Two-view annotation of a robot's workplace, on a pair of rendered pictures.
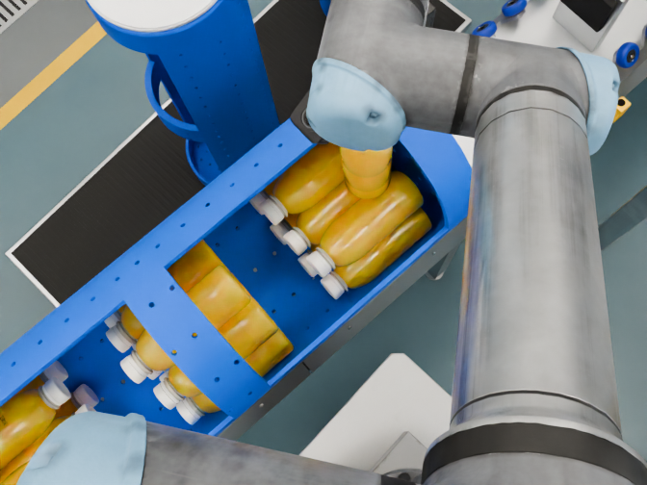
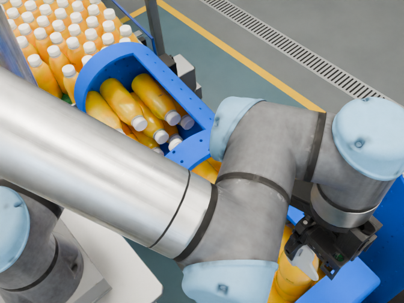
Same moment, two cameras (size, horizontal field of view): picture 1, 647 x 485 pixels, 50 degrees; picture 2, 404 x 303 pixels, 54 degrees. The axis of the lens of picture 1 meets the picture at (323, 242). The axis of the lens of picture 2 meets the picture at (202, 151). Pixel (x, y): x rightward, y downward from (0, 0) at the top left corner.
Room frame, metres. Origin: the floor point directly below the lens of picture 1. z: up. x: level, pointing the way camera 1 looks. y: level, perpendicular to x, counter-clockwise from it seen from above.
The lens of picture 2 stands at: (0.19, -0.31, 1.95)
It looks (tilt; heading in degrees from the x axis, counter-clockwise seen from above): 55 degrees down; 90
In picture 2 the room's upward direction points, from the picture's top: 5 degrees counter-clockwise
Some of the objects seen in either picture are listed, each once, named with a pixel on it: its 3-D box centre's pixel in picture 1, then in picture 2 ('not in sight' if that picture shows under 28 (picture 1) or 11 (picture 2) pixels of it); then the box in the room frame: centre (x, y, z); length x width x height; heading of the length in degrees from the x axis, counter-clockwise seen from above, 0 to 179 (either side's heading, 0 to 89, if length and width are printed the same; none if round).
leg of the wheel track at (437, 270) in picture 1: (446, 244); not in sight; (0.42, -0.32, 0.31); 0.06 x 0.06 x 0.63; 31
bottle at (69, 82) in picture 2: not in sight; (77, 91); (-0.21, 0.67, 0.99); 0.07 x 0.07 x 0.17
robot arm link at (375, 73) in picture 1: (385, 73); (263, 149); (0.25, -0.07, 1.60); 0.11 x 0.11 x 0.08; 68
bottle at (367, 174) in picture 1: (366, 157); (296, 270); (0.34, -0.08, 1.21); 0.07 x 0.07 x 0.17
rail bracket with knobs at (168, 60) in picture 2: not in sight; (163, 72); (0.08, 0.76, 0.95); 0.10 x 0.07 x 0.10; 31
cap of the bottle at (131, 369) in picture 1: (134, 369); (176, 146); (0.13, 0.28, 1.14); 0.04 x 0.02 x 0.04; 31
